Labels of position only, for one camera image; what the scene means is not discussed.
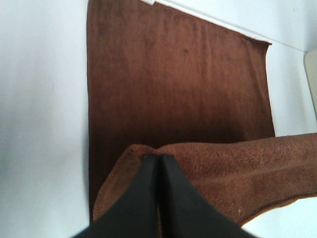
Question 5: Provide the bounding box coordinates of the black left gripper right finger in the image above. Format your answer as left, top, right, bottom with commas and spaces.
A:
158, 154, 253, 238

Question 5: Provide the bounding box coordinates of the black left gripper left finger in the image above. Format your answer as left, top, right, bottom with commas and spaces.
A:
76, 154, 159, 238

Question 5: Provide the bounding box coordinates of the brown towel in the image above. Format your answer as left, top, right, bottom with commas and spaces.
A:
87, 0, 317, 225

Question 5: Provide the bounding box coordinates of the beige plastic bin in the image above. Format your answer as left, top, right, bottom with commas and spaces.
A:
304, 49, 317, 115

